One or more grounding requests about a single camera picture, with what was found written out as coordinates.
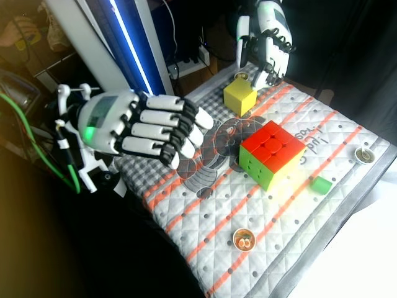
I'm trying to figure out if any green cable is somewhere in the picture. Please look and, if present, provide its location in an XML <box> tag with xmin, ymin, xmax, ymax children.
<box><xmin>0</xmin><ymin>93</ymin><xmax>82</xmax><ymax>194</ymax></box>

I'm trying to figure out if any white power strip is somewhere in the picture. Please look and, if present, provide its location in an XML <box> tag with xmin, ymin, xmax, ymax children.
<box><xmin>167</xmin><ymin>57</ymin><xmax>209</xmax><ymax>80</ymax></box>

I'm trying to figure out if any toy bowl of red soup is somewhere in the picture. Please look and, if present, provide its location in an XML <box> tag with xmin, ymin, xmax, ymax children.
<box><xmin>232</xmin><ymin>228</ymin><xmax>257</xmax><ymax>253</ymax></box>

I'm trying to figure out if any storage shelf with clutter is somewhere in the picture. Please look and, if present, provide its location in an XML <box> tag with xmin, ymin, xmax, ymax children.
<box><xmin>0</xmin><ymin>0</ymin><xmax>81</xmax><ymax>103</ymax></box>

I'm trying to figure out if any grey quilt with printed bear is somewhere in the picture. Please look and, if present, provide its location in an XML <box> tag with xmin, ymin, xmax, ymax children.
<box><xmin>116</xmin><ymin>63</ymin><xmax>392</xmax><ymax>298</ymax></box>

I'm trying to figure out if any white stand with blue light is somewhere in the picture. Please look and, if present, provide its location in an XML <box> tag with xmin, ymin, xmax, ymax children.
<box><xmin>45</xmin><ymin>0</ymin><xmax>175</xmax><ymax>97</ymax></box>

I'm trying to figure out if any green cylinder block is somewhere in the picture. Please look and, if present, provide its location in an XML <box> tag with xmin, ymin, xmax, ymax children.
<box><xmin>310</xmin><ymin>175</ymin><xmax>333</xmax><ymax>196</ymax></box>

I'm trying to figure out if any Rubik's cube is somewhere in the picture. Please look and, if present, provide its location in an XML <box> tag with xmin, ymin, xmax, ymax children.
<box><xmin>238</xmin><ymin>120</ymin><xmax>307</xmax><ymax>192</ymax></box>

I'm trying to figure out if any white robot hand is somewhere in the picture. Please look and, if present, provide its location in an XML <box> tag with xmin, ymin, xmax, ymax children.
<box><xmin>76</xmin><ymin>89</ymin><xmax>215</xmax><ymax>171</ymax></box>
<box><xmin>234</xmin><ymin>0</ymin><xmax>296</xmax><ymax>91</ymax></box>

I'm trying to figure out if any yellow block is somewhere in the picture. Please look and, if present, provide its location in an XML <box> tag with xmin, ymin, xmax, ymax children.
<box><xmin>223</xmin><ymin>77</ymin><xmax>258</xmax><ymax>117</ymax></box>

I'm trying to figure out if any toy bowl with white spoon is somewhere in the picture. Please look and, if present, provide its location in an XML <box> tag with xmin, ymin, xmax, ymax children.
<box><xmin>354</xmin><ymin>147</ymin><xmax>376</xmax><ymax>165</ymax></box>

